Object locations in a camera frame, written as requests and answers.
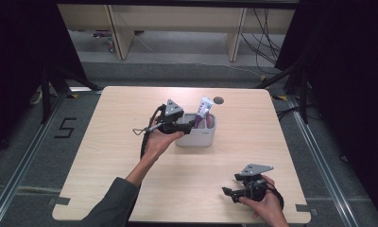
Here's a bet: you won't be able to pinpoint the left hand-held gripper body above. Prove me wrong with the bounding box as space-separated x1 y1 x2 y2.
148 98 185 135

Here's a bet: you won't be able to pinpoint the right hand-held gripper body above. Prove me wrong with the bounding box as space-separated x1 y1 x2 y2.
233 163 275 203

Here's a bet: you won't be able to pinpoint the white plastic holder box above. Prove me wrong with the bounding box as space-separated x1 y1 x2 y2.
175 113 217 148

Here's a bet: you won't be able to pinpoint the purple and white toothpaste tube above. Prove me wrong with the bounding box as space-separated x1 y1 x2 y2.
194 96 215 129

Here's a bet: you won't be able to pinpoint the person's left hand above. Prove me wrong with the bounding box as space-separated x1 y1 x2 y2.
144 115 185 164

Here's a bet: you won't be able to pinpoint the person's right hand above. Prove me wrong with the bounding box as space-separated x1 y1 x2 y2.
238 174 289 227

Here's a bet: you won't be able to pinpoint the light wooden shelf unit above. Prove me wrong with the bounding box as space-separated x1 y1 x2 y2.
57 3 297 62

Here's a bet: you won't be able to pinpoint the black metal stand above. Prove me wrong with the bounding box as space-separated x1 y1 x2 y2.
40 61 104 125
254 61 312 125

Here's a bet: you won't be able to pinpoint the black curtain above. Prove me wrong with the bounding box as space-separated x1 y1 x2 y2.
0 0 88 159
274 0 378 225

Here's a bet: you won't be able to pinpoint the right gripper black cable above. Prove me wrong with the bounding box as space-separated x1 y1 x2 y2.
265 181 285 212

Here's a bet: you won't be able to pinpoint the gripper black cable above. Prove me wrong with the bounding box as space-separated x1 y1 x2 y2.
265 181 285 212
140 103 166 160

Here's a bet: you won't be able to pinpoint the thin metal wire loop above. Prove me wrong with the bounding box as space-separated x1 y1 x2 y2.
132 124 162 137

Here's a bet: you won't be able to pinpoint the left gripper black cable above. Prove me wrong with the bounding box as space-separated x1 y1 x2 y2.
140 103 166 160

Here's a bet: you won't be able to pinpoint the metal floor rail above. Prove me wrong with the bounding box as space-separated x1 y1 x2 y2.
286 94 360 227
0 92 68 227

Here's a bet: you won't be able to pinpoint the black hanging cables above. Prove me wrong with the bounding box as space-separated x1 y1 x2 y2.
240 8 284 76

